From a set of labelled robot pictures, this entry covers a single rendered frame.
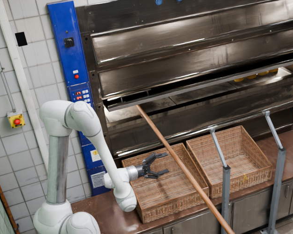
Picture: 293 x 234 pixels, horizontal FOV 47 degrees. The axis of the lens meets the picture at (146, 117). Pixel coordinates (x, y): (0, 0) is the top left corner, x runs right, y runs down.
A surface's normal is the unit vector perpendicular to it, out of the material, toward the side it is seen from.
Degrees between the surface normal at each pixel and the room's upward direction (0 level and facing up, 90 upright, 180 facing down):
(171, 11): 90
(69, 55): 90
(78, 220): 6
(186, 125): 70
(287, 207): 90
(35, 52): 90
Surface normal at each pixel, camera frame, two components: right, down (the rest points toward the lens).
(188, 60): 0.29, 0.14
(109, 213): -0.09, -0.85
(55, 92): 0.34, 0.46
